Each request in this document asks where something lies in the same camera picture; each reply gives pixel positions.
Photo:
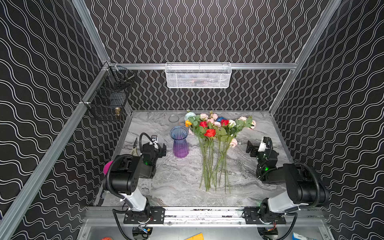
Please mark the cream rose stem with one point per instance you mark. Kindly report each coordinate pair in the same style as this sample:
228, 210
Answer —
233, 142

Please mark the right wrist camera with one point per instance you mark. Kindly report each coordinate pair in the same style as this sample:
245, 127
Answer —
262, 147

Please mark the pink rose spray stem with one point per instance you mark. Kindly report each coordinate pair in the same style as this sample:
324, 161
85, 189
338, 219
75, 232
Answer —
210, 120

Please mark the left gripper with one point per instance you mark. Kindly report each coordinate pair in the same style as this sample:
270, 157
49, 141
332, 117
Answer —
149, 149

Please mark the white handled scissors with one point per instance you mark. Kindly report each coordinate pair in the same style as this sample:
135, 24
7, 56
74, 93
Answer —
134, 151

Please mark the black wire wall basket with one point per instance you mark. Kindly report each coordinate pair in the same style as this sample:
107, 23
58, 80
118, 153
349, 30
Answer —
112, 92

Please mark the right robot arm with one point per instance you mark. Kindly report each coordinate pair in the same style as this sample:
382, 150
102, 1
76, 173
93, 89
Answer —
304, 187

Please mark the yellow object below rail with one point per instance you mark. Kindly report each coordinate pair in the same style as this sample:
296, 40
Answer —
199, 236

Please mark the clear glass jar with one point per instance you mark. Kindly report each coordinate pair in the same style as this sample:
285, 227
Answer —
174, 119

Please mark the white mesh wall basket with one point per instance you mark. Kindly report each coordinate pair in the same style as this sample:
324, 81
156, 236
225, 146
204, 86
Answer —
198, 75

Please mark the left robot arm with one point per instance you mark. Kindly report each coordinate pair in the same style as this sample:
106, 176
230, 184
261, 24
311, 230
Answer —
123, 174

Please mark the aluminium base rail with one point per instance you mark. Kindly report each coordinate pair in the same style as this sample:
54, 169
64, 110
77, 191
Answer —
202, 217

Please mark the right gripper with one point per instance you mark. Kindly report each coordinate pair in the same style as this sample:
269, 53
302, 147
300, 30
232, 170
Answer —
255, 149

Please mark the white light-blue flower stem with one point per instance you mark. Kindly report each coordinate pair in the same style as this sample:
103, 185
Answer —
190, 116

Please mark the pink rose spray right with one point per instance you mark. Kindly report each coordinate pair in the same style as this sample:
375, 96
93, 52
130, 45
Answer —
245, 123

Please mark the purple blue glass vase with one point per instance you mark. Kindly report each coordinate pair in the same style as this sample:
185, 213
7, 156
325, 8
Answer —
179, 135

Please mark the yellow rose stem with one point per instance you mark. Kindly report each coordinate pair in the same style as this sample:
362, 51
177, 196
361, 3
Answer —
198, 131

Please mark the brass padlock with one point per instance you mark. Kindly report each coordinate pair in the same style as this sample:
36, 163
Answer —
118, 112

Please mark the blue white box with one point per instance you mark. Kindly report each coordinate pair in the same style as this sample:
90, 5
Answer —
297, 236

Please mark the magenta silicone cup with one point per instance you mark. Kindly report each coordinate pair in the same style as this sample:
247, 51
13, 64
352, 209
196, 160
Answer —
106, 167

